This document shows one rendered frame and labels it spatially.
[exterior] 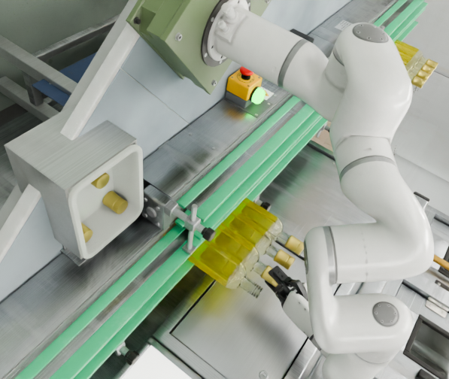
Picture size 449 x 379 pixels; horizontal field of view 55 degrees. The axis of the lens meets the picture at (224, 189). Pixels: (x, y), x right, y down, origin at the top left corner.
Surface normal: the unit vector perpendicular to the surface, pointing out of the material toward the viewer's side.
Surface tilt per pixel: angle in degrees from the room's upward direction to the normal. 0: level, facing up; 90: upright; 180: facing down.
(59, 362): 90
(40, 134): 90
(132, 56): 0
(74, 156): 90
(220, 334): 90
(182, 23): 1
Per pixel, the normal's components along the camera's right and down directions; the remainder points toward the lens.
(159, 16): -0.27, -0.14
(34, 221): 0.80, 0.51
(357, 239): -0.15, -0.55
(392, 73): 0.24, -0.55
